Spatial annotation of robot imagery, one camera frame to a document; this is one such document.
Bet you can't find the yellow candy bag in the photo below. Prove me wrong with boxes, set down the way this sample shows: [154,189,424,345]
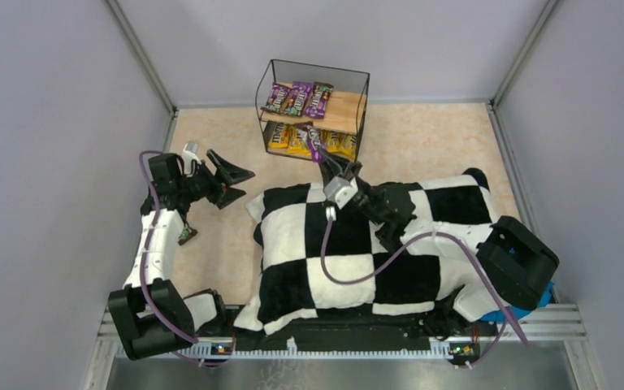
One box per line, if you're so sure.
[324,131,343,154]

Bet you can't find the purple brown candy bag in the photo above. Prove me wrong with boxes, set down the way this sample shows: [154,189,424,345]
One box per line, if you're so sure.
[303,82,334,119]

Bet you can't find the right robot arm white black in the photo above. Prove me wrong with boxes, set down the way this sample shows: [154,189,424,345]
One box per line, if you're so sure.
[318,151,560,324]

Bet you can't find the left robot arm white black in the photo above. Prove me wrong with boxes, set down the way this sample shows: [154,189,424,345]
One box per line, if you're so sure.
[107,141,255,361]

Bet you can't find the yellow candy bag shelf right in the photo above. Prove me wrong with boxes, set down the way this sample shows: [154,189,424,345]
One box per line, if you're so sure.
[287,126,310,157]

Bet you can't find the yellow candy bag shelf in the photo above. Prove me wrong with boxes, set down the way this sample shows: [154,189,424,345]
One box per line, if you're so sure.
[287,126,310,157]
[268,123,290,149]

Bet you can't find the yellow candy bag shelf left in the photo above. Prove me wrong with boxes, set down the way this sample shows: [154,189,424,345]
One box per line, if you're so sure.
[268,123,290,149]

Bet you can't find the purple candy bag shelf right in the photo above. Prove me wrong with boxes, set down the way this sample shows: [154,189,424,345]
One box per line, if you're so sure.
[283,81,314,117]

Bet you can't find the purple candy bag shelf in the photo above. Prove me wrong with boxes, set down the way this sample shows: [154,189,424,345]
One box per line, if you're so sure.
[283,81,314,117]
[261,82,293,115]

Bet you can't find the purple candy bag shelf left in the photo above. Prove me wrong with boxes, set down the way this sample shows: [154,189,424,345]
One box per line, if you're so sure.
[261,82,293,115]

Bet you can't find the black white checkered pillow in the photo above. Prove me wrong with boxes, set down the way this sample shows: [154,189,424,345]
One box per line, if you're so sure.
[234,183,474,335]

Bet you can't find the blue cloth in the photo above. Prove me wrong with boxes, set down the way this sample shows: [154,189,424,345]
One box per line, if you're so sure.
[479,247,555,324]

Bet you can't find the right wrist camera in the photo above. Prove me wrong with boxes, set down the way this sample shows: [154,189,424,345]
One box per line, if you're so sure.
[323,176,358,222]

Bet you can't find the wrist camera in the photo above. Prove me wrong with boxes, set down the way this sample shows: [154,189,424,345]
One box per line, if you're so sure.
[181,141,202,167]
[323,176,358,222]

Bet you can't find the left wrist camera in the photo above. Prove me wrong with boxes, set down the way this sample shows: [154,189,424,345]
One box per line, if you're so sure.
[181,141,202,167]

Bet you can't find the black wire wooden shelf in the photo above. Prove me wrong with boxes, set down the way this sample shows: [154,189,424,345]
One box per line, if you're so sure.
[254,58,371,161]

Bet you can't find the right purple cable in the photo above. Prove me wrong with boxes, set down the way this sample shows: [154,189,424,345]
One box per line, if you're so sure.
[319,210,530,369]

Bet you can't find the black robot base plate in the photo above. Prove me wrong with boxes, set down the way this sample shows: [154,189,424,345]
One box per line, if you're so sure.
[197,305,496,354]

